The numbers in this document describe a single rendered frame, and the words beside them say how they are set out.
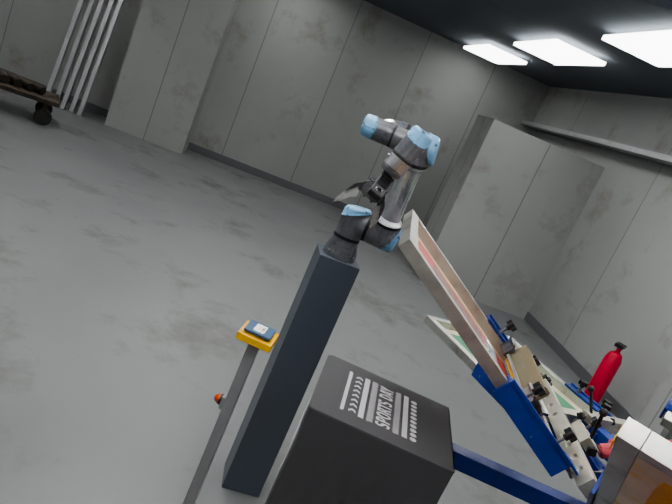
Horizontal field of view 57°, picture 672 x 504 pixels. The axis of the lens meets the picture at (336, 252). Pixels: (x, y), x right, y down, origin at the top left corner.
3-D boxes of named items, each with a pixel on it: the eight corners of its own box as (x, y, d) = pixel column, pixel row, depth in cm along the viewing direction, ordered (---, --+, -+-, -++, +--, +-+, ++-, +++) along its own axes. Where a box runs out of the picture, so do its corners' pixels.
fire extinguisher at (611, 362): (607, 416, 603) (642, 356, 586) (580, 407, 597) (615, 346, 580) (592, 400, 631) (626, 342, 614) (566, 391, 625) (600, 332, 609)
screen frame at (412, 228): (398, 246, 169) (409, 238, 168) (404, 214, 225) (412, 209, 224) (554, 474, 176) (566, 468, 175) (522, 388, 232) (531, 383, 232)
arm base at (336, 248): (320, 244, 274) (329, 224, 272) (352, 256, 277) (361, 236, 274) (323, 254, 260) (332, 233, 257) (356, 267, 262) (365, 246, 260)
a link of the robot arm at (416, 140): (434, 139, 196) (434, 139, 188) (411, 166, 199) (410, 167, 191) (416, 123, 197) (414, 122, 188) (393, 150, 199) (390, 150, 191)
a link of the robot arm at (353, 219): (337, 227, 272) (349, 199, 269) (365, 240, 271) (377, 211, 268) (331, 231, 261) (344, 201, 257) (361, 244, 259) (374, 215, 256)
